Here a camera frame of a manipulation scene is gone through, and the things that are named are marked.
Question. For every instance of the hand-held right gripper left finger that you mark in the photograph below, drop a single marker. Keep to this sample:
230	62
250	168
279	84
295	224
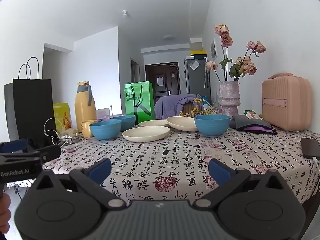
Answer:
101	168

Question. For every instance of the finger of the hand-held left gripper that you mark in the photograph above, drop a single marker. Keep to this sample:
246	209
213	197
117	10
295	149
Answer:
17	145
50	152

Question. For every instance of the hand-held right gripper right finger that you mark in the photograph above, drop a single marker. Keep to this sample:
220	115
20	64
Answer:
219	171

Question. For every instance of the blue bowl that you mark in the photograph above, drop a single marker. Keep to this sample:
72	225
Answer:
212	126
126	123
105	131

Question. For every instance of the cream plate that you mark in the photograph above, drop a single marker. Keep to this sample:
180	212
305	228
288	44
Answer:
146	133
181	123
152	123

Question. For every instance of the person's left hand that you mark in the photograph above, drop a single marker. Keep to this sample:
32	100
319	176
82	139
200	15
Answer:
5	212

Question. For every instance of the yellow snack box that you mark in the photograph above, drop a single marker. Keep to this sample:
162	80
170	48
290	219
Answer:
62	116

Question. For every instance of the yellow cup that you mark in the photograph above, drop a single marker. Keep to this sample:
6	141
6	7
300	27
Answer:
87	128

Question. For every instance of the black paper bag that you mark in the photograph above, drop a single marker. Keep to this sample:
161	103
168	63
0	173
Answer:
32	105

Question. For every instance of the purple tissue pack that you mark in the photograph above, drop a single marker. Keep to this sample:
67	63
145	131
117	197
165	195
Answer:
110	118

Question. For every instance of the white tissue pack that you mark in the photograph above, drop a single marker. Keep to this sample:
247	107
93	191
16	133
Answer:
102	112

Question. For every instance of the grey cloth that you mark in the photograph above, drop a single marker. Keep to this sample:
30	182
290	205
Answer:
250	121

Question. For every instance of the yellow thermos jug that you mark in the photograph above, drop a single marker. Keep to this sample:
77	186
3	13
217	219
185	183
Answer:
85	105

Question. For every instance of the purple cloth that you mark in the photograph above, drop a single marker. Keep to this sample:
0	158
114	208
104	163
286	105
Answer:
262	130

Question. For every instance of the yellow flower branch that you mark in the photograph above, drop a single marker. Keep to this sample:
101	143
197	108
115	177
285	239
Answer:
205	108

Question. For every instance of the green white packet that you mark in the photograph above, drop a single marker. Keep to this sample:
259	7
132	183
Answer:
252	115

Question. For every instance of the wooden chair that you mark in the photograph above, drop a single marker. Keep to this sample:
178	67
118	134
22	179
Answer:
188	108

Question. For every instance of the pink textured vase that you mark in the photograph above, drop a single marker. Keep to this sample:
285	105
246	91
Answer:
229	97

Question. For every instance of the green paper bag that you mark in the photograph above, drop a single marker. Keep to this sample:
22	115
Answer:
140	100

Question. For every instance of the chair with purple cover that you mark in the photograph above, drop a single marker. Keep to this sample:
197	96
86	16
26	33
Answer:
167	106

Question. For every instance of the grey refrigerator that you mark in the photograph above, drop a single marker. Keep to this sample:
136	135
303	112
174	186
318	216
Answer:
197	82

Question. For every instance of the black phone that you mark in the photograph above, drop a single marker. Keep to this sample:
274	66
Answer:
311	148

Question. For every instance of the pink hard case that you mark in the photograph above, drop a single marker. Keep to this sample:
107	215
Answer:
287	102

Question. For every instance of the white umbrella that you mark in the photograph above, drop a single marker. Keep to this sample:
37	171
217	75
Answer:
206	75

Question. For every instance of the dark brown door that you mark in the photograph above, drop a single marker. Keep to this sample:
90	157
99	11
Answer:
162	80

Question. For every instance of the dried pink roses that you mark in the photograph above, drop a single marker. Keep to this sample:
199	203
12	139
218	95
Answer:
246	66

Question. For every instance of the white box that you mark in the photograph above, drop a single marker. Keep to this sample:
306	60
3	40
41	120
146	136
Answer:
195	43

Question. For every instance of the round ceiling light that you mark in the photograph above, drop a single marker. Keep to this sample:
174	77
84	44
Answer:
169	38

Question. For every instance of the ceiling sprinkler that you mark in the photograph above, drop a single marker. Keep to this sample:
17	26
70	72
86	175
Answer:
125	13

